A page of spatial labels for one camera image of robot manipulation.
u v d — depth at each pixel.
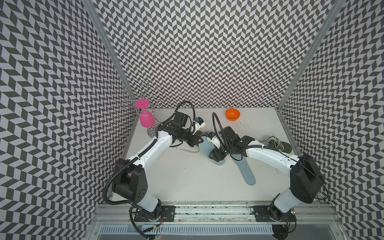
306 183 0.44
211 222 0.71
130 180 0.43
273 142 0.89
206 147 0.80
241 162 0.89
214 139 0.76
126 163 0.43
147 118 0.87
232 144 0.64
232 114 1.11
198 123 0.73
